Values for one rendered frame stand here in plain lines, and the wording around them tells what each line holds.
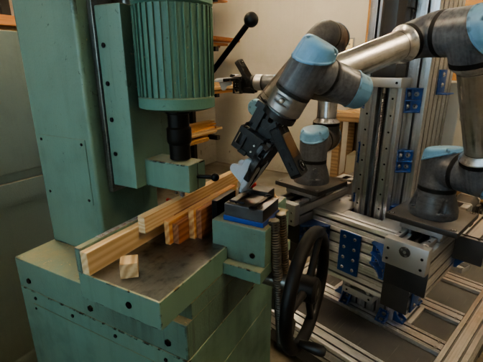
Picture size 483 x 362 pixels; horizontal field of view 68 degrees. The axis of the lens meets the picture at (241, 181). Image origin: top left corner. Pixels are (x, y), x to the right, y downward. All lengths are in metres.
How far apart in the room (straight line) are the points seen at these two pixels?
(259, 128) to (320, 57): 0.19
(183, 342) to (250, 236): 0.25
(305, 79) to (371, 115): 0.78
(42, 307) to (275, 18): 3.90
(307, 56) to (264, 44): 3.82
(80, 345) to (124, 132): 0.56
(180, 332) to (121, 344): 0.21
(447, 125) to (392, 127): 0.34
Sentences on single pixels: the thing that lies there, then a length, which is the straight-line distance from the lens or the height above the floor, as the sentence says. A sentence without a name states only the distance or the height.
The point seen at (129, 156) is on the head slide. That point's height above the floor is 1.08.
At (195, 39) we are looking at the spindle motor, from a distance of 0.80.
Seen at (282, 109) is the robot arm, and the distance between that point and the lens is 0.71.
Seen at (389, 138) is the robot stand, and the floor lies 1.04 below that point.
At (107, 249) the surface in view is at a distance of 0.79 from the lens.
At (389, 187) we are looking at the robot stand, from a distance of 1.47.
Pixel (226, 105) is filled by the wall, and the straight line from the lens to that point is 4.80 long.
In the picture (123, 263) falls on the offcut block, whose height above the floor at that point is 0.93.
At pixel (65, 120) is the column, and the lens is 0.99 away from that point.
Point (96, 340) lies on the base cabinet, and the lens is 1.02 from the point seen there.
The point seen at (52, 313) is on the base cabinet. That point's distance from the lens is 1.12.
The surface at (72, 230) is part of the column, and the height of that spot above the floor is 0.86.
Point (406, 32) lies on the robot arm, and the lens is 1.06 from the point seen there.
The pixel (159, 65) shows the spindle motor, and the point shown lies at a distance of 0.79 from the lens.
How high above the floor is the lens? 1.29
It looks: 18 degrees down
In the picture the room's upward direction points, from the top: straight up
